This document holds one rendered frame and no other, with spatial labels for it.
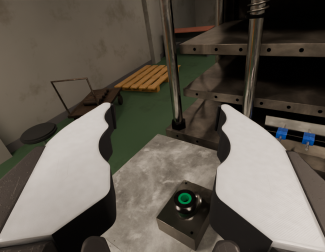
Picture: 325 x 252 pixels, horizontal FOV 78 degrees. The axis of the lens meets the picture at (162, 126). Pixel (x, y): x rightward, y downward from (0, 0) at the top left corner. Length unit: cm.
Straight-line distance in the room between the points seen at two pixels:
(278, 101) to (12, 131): 318
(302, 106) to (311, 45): 25
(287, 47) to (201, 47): 37
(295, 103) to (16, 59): 320
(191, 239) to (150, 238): 17
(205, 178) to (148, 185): 26
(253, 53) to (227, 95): 26
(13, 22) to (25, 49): 34
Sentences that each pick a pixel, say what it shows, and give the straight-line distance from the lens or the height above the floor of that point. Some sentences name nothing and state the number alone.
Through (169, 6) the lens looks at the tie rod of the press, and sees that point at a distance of 109.
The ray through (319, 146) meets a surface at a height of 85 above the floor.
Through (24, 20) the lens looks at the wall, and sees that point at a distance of 356.
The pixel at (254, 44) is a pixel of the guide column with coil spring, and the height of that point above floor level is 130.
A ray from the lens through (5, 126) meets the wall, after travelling 340.
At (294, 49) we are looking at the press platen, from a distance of 100.
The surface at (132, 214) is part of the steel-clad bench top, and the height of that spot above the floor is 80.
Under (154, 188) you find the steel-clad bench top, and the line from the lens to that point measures 95.
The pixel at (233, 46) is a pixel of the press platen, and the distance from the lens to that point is 104.
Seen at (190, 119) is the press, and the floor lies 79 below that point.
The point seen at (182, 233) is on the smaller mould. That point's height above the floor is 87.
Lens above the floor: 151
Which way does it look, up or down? 32 degrees down
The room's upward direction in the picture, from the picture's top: 9 degrees counter-clockwise
